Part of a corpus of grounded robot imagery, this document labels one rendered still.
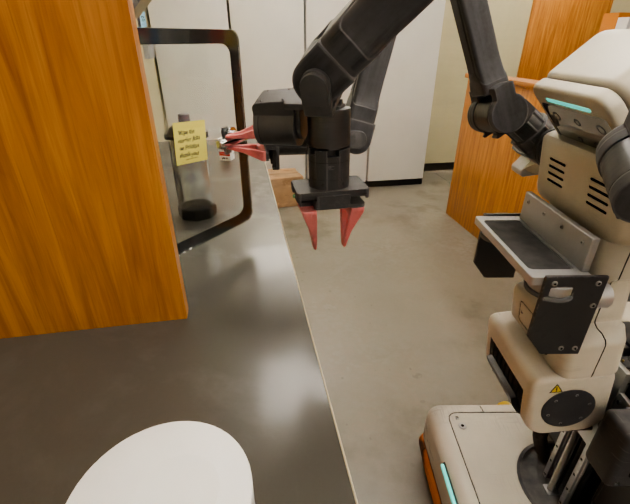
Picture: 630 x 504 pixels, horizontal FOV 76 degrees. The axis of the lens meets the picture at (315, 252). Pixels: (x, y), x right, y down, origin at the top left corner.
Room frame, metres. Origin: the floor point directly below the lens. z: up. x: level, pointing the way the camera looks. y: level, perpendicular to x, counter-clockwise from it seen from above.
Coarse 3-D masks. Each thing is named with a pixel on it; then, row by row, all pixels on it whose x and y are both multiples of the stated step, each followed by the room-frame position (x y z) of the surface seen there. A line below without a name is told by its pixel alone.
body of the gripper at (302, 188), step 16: (320, 160) 0.52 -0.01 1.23; (336, 160) 0.52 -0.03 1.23; (320, 176) 0.52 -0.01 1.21; (336, 176) 0.52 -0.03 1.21; (352, 176) 0.58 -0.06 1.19; (304, 192) 0.51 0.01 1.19; (320, 192) 0.51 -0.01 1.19; (336, 192) 0.52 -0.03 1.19; (352, 192) 0.52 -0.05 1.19; (368, 192) 0.53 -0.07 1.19
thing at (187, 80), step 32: (160, 32) 0.74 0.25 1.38; (192, 32) 0.79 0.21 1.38; (224, 32) 0.86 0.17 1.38; (160, 64) 0.73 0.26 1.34; (192, 64) 0.79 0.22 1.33; (224, 64) 0.85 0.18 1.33; (160, 96) 0.72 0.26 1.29; (192, 96) 0.78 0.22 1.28; (224, 96) 0.85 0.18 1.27; (160, 128) 0.71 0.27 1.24; (224, 128) 0.84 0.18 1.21; (224, 160) 0.83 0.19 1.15; (192, 192) 0.75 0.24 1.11; (224, 192) 0.82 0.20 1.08; (192, 224) 0.74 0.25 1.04; (224, 224) 0.81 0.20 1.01
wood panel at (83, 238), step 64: (0, 0) 0.54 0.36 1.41; (64, 0) 0.55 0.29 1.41; (128, 0) 0.57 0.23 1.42; (0, 64) 0.54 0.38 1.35; (64, 64) 0.55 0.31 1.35; (128, 64) 0.56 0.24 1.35; (0, 128) 0.53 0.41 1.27; (64, 128) 0.55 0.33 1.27; (128, 128) 0.56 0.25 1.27; (0, 192) 0.53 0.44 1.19; (64, 192) 0.54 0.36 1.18; (128, 192) 0.56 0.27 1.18; (0, 256) 0.52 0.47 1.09; (64, 256) 0.54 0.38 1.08; (128, 256) 0.55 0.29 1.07; (0, 320) 0.51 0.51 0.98; (64, 320) 0.53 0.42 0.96; (128, 320) 0.55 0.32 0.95
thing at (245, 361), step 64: (256, 192) 1.22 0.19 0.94; (192, 256) 0.79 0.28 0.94; (256, 256) 0.79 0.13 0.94; (192, 320) 0.56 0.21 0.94; (256, 320) 0.56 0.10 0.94; (0, 384) 0.41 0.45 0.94; (64, 384) 0.41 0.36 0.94; (128, 384) 0.41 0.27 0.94; (192, 384) 0.41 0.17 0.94; (256, 384) 0.41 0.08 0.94; (320, 384) 0.41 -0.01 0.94; (0, 448) 0.31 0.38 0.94; (64, 448) 0.31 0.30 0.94; (256, 448) 0.31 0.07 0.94; (320, 448) 0.31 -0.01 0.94
